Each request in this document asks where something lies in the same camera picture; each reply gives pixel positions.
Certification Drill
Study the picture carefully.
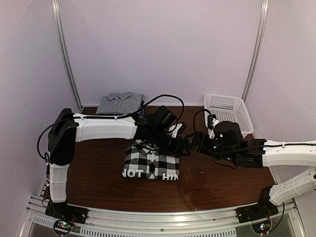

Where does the left circuit board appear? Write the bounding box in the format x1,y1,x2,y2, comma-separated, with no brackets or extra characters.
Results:
53,220,74,235

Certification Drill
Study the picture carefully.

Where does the aluminium frame post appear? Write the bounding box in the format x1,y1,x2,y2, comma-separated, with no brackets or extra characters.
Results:
242,0,269,102
51,0,83,111

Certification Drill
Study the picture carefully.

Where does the aluminium front rail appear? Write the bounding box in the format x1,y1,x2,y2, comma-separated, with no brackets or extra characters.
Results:
17,195,306,237

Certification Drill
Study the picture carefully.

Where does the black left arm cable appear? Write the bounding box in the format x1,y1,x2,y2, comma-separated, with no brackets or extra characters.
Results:
37,94,185,161

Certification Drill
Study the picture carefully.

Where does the black white plaid shirt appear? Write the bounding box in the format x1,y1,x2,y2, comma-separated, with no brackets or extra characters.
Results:
121,140,180,181

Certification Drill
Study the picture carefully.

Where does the right aluminium frame post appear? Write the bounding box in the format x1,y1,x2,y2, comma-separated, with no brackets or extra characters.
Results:
242,0,269,102

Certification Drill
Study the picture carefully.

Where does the circuit board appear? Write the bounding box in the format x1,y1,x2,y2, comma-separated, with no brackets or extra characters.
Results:
53,220,74,235
251,220,272,235

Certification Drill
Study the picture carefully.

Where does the white plastic laundry basket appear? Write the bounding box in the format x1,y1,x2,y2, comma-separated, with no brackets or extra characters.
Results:
203,93,254,138

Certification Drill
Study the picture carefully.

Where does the right circuit board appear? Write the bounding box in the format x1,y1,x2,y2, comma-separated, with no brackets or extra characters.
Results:
251,220,272,235

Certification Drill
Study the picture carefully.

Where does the left aluminium frame post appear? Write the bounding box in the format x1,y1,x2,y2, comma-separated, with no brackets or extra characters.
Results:
51,0,83,111

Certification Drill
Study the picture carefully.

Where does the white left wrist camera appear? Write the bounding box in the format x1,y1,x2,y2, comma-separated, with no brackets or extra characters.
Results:
167,122,187,138

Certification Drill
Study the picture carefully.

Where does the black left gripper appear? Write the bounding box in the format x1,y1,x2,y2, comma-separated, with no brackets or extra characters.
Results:
150,127,190,156

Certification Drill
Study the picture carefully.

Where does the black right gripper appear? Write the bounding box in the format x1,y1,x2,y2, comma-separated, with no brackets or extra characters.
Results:
185,132,237,163

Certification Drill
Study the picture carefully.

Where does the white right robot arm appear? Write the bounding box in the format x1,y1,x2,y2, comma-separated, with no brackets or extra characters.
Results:
192,121,316,218

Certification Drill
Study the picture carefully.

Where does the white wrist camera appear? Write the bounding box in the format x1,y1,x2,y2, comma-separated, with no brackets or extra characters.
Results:
167,122,187,138
207,114,220,139

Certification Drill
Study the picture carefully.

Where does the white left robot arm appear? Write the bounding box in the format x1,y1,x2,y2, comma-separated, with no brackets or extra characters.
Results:
41,106,191,219

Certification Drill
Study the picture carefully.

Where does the grey folded shirt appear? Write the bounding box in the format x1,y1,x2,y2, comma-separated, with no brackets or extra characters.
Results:
96,92,144,115

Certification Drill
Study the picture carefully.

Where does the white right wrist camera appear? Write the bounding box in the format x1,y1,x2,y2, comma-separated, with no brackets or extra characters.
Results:
207,114,220,139

